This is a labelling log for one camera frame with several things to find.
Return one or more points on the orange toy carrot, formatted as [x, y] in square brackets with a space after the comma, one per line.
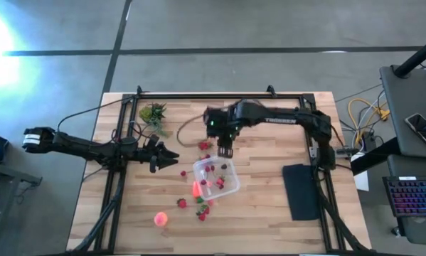
[196, 190]

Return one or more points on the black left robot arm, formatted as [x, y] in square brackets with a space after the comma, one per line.
[84, 147]

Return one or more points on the black frame clamp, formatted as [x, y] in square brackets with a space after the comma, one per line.
[271, 90]
[139, 90]

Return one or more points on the clear plastic container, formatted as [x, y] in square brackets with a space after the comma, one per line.
[230, 185]

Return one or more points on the white box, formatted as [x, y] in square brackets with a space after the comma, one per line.
[361, 177]

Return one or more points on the backlit keyboard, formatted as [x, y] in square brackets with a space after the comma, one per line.
[415, 195]

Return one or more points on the smartphone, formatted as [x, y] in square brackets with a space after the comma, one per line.
[424, 129]

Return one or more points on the pink toy peach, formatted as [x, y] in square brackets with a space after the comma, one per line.
[160, 219]

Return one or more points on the red toy cherry with stem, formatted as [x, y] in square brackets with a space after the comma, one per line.
[183, 173]

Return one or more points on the black aluminium frame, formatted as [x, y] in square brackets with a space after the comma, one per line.
[216, 96]

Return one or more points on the grey keyboard desk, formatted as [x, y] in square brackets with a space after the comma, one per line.
[419, 231]

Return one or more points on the green artificial succulent plant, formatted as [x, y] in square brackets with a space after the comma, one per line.
[152, 115]

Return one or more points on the dark toy blackberry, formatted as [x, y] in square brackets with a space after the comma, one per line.
[224, 166]

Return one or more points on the black desk beam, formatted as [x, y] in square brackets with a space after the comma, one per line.
[374, 158]

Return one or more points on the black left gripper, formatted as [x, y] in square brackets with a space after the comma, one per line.
[151, 153]

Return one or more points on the pink toy raspberry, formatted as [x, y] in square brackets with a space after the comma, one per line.
[210, 202]

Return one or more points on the dark cloth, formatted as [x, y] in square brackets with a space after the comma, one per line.
[301, 192]

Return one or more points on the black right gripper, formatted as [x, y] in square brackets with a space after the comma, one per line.
[221, 122]

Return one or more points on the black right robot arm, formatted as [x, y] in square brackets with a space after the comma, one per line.
[305, 121]

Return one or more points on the red toy strawberry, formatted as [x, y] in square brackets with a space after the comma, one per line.
[182, 203]
[206, 209]
[203, 145]
[201, 217]
[220, 182]

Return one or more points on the black stand post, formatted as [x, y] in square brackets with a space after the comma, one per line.
[417, 57]

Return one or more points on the small red toy cherry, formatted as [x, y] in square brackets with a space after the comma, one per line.
[207, 156]

